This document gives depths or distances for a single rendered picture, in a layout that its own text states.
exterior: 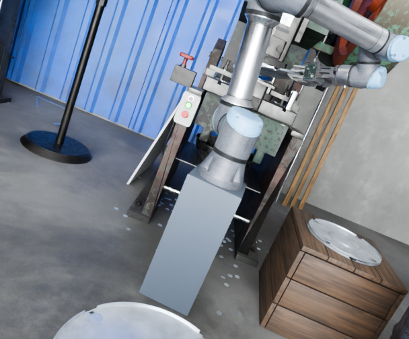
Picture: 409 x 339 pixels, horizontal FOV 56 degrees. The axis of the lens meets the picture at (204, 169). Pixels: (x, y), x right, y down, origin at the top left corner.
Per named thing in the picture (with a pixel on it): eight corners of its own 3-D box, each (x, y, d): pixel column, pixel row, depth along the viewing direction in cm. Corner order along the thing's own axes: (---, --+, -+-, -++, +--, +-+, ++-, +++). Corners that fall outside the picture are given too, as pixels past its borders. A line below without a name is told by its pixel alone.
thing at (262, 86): (264, 116, 161) (278, 86, 157) (233, 103, 160) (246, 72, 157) (259, 109, 185) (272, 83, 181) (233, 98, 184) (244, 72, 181)
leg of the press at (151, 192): (149, 224, 175) (225, 31, 151) (125, 215, 175) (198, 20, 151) (176, 171, 264) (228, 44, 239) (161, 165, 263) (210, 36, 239)
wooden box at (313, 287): (358, 369, 136) (409, 291, 126) (259, 326, 137) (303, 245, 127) (335, 304, 174) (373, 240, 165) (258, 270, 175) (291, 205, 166)
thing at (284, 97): (299, 113, 186) (308, 93, 183) (267, 99, 185) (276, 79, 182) (296, 111, 192) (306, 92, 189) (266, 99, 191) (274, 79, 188)
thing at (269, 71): (288, 81, 177) (288, 79, 177) (312, 76, 148) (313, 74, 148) (227, 69, 173) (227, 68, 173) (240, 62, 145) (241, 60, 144)
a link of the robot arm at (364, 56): (397, 29, 120) (391, 64, 124) (377, 29, 131) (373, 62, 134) (373, 29, 119) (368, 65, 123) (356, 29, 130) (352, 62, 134)
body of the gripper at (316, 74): (305, 60, 141) (336, 61, 133) (313, 65, 148) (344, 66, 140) (300, 81, 142) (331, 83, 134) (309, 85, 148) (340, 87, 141)
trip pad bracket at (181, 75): (180, 114, 167) (197, 70, 162) (160, 105, 166) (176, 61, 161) (182, 111, 173) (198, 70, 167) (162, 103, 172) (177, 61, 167)
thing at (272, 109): (292, 126, 176) (297, 114, 174) (201, 88, 174) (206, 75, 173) (283, 118, 205) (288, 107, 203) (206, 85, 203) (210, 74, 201)
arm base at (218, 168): (237, 195, 116) (251, 166, 113) (192, 174, 117) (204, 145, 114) (243, 183, 130) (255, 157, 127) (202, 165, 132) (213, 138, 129)
